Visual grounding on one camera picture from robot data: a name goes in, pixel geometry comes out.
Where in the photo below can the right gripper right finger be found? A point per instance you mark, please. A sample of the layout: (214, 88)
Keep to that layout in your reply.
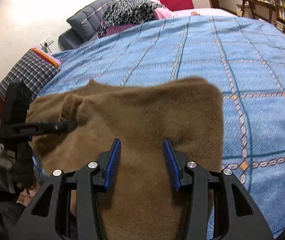
(236, 215)

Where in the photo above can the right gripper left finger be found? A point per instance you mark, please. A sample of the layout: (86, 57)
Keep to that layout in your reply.
(66, 205)

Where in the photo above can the brown fleece pants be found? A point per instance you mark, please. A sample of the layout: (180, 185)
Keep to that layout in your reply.
(141, 204)

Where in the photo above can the dark plaid pillow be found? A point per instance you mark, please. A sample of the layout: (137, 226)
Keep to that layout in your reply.
(32, 70)

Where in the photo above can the orange pink pillow edge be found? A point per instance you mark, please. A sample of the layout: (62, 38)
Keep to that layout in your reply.
(47, 57)

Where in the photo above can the grey tufted cushion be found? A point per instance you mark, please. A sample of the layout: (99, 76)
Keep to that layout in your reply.
(84, 25)

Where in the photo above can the blue patterned bedspread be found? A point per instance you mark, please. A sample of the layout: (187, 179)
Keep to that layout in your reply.
(243, 58)

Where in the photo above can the leopard print cloth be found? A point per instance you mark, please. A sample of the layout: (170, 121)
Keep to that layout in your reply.
(123, 12)

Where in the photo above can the dark wooden desk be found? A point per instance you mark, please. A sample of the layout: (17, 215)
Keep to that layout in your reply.
(252, 3)

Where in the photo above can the white wall socket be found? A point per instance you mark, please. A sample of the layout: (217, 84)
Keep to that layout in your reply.
(46, 43)

